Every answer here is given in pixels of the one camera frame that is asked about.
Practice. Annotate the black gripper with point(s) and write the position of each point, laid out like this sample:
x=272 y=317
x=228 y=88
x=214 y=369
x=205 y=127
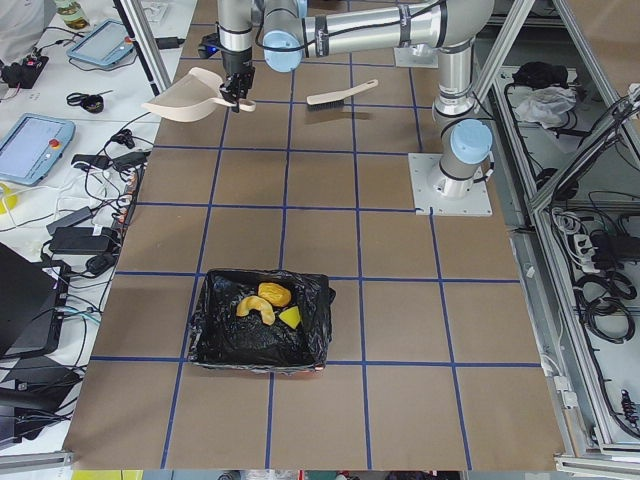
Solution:
x=237 y=62

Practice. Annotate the white plastic dustpan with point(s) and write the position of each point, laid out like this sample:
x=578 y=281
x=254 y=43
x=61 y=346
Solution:
x=192 y=98

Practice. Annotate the white hand brush dark bristles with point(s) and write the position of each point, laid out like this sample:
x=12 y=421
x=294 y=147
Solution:
x=336 y=99

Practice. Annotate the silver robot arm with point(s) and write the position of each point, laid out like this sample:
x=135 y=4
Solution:
x=287 y=35

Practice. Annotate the black bag lined bin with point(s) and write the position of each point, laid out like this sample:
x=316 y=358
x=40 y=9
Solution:
x=219 y=339

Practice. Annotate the blue teach pendant tablet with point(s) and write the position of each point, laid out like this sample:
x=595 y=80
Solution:
x=105 y=46

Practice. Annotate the brown potato-like food scrap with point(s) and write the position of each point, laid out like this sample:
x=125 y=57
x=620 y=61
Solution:
x=275 y=294

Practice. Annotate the black power adapter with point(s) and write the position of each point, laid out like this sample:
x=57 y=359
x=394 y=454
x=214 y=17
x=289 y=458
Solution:
x=83 y=240

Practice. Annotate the pale yellow peel scrap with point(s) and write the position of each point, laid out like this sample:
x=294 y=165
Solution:
x=256 y=303

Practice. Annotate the green yellow sponge piece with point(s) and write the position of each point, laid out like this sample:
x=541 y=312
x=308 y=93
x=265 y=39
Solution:
x=291 y=317

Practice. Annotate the black laptop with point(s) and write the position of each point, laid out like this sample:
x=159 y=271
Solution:
x=32 y=296

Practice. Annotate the white crumpled cloth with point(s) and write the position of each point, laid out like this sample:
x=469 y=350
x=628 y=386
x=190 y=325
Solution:
x=547 y=106

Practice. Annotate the aluminium frame post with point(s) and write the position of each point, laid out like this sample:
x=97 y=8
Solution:
x=133 y=18

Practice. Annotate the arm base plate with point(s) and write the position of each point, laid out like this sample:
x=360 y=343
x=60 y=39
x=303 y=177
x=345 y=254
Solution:
x=416 y=56
x=434 y=193

